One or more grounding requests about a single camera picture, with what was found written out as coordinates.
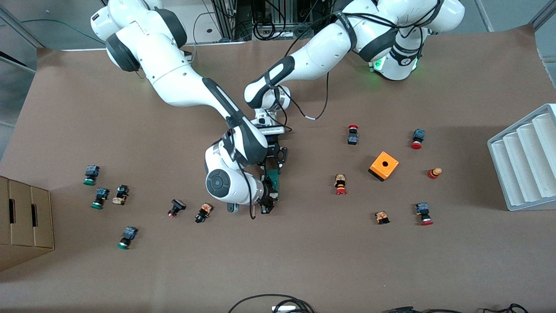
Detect black cable white tag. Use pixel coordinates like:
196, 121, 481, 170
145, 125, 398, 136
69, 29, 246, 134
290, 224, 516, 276
278, 72, 331, 122

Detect black square button red terminals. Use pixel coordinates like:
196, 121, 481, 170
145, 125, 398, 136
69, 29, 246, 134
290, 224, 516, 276
168, 199, 187, 218

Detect white ribbed plastic tray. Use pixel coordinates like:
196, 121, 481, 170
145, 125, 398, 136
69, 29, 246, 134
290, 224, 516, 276
487, 103, 556, 212

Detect metal equipment rack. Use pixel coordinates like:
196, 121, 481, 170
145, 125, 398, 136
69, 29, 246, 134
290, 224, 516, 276
212, 0, 335, 42

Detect green mushroom push button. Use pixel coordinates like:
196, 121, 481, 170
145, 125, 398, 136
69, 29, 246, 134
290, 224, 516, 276
116, 226, 139, 250
83, 165, 101, 186
90, 187, 110, 210

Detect grey aluminium frame bar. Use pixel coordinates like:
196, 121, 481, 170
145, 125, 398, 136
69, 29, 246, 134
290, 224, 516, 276
531, 0, 556, 32
474, 0, 495, 32
0, 5, 45, 49

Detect brown cardboard box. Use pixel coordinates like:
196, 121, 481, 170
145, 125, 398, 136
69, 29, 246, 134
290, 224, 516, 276
30, 185, 56, 261
7, 178, 33, 266
0, 175, 10, 272

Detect black looped cable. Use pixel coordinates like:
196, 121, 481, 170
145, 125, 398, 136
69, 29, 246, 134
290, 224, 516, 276
228, 294, 316, 313

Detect orange button enclosure box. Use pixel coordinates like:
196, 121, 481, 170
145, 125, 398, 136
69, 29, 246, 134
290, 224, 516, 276
368, 151, 400, 182

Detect green cable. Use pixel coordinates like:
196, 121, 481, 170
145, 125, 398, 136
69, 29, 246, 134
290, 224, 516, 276
20, 18, 107, 44

